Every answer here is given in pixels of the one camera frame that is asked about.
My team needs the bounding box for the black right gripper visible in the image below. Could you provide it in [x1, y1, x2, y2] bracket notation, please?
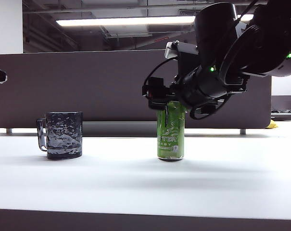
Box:
[142, 77, 178, 111]

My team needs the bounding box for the green energy drink can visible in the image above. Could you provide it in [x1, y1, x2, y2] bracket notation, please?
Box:
[156, 100, 186, 162]

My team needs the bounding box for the dark grey desk divider panel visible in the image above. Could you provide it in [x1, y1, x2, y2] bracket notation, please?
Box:
[0, 49, 273, 129]

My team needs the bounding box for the long ceiling light strip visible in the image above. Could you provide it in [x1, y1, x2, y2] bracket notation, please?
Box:
[55, 14, 254, 27]

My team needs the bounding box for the dark textured glass mug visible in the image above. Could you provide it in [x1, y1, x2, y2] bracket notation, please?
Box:
[36, 111, 84, 160]

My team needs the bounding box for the dark background desk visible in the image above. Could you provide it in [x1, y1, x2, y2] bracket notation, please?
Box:
[270, 109, 291, 121]

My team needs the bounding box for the black camera cable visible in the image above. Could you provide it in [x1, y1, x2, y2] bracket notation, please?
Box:
[145, 57, 179, 84]

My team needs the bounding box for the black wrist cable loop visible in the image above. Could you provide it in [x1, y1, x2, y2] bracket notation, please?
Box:
[190, 104, 223, 120]

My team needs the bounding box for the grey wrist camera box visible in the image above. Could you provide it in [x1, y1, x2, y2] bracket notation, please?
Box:
[164, 40, 199, 59]

